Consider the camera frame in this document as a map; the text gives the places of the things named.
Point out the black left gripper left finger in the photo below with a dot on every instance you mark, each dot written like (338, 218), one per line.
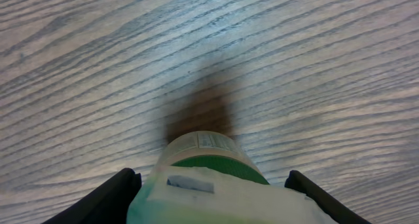
(108, 203)

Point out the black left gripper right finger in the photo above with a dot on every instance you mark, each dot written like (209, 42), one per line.
(331, 206)

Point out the teal white tissue pack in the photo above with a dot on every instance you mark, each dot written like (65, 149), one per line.
(201, 195)

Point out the green lid white jar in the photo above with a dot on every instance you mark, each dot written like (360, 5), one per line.
(211, 150)

